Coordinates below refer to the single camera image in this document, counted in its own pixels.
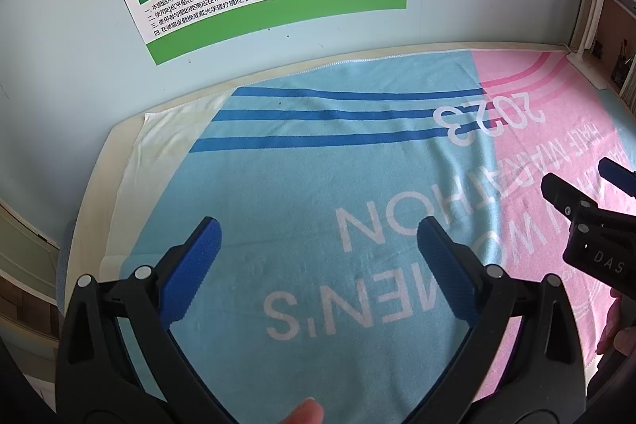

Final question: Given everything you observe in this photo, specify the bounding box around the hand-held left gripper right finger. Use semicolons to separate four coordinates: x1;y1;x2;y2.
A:
417;215;584;424

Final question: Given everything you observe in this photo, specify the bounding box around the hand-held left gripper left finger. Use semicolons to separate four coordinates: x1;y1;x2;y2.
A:
54;216;224;424

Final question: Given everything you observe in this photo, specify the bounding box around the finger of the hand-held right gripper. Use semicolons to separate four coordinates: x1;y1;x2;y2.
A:
541;172;613;228
599;157;636;201

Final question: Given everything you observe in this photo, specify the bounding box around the person's right hand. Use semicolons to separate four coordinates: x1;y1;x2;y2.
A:
593;287;636;355

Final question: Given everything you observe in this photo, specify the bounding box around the person's left hand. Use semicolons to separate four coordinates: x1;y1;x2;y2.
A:
275;399;325;424

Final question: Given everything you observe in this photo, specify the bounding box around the pink and blue printed towel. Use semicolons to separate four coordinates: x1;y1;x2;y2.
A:
102;49;636;410

